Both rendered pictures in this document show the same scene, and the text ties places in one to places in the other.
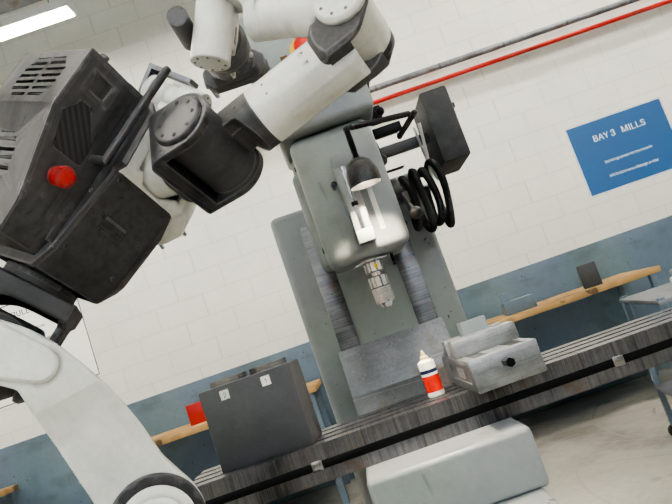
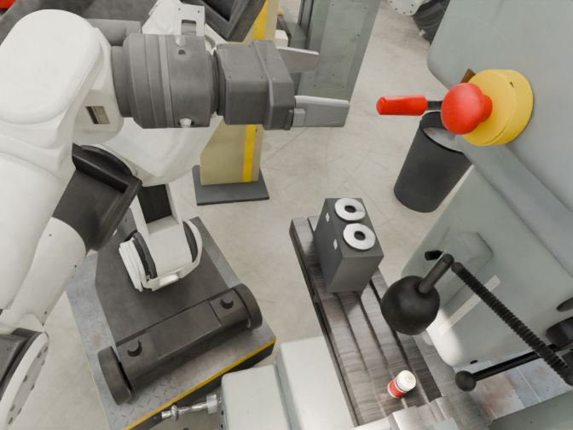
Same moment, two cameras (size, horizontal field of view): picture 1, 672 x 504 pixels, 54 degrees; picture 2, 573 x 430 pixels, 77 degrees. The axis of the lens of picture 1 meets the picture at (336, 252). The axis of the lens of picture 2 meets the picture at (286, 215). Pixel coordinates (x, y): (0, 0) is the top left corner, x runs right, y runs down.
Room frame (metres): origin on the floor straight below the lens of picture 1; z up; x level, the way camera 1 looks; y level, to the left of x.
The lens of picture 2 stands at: (1.11, -0.29, 1.90)
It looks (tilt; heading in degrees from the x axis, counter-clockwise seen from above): 47 degrees down; 67
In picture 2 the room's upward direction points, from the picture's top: 12 degrees clockwise
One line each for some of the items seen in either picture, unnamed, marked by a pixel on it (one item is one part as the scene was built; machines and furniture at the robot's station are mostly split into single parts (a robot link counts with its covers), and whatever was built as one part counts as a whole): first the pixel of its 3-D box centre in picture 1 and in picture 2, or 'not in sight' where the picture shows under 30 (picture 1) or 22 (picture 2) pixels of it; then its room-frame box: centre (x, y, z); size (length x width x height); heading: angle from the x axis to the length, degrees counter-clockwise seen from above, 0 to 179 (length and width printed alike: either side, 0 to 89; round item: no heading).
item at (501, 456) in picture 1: (441, 459); (373, 390); (1.59, -0.07, 0.82); 0.50 x 0.35 x 0.12; 1
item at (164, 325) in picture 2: not in sight; (159, 277); (0.98, 0.55, 0.59); 0.64 x 0.52 x 0.33; 110
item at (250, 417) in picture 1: (260, 411); (344, 243); (1.57, 0.29, 1.06); 0.22 x 0.12 x 0.20; 84
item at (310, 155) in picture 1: (349, 198); (506, 265); (1.59, -0.07, 1.47); 0.21 x 0.19 x 0.32; 91
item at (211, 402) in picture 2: not in sight; (188, 409); (1.06, 0.06, 0.54); 0.22 x 0.06 x 0.06; 1
